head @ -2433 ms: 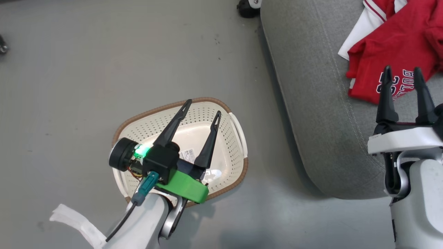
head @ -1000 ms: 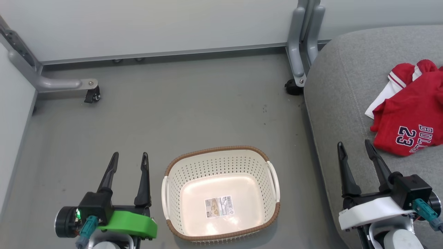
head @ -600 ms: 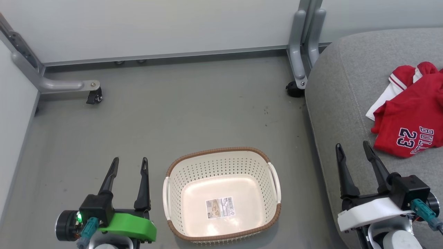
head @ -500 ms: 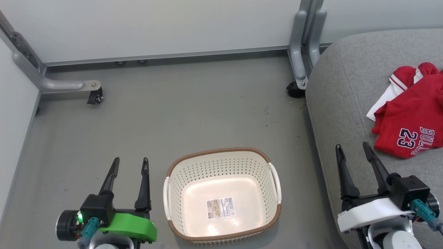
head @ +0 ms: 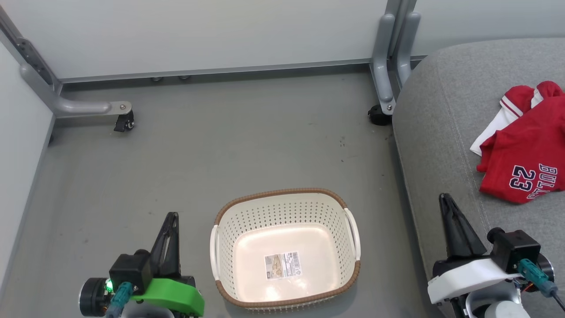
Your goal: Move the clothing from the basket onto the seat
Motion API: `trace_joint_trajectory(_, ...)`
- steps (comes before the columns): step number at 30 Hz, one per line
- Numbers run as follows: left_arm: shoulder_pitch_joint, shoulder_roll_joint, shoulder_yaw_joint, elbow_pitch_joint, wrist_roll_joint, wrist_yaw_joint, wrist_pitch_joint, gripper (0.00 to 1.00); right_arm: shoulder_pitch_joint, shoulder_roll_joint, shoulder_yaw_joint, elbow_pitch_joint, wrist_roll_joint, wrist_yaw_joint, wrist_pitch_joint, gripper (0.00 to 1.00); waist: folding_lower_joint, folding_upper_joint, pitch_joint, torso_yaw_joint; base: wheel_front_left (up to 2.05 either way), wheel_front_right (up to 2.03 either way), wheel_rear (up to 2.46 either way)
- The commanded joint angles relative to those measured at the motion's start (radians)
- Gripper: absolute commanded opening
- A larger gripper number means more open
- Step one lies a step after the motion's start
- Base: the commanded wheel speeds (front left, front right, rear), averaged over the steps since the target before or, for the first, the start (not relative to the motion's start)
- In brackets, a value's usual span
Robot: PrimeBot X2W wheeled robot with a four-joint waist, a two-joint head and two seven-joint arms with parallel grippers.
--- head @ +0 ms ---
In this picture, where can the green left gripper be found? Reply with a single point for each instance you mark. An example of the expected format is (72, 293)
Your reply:
(172, 296)

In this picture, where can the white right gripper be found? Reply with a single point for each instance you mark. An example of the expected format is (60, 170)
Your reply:
(468, 274)

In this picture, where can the red white basketball jersey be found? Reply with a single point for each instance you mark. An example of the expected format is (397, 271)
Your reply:
(525, 154)

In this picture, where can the basket product sticker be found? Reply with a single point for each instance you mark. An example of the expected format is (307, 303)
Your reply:
(283, 265)

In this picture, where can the white perforated laundry basket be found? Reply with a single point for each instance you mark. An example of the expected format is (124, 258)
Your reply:
(287, 238)

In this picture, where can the black round left gripper motor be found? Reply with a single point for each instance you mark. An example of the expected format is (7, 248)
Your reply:
(92, 297)

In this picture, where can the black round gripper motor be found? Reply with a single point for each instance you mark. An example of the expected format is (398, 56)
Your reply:
(547, 269)
(92, 297)

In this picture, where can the black round right gripper motor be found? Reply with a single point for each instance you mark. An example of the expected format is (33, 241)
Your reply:
(547, 269)

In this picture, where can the grey fabric sofa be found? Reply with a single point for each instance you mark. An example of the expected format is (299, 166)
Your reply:
(441, 132)

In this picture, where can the black caster wheel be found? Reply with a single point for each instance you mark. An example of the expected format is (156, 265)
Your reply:
(378, 115)
(124, 122)

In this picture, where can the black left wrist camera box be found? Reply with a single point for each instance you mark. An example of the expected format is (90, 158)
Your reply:
(130, 269)

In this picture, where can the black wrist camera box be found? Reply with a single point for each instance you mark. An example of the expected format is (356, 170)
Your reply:
(514, 249)
(130, 269)

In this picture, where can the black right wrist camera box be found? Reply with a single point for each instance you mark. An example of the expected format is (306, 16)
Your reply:
(514, 249)

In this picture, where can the grey curved frame leg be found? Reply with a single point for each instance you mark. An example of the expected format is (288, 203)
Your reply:
(75, 107)

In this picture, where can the grey partition base rail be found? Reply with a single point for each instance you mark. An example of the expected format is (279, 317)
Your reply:
(220, 71)

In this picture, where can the grey upright frame legs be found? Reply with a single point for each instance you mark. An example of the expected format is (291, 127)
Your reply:
(384, 57)

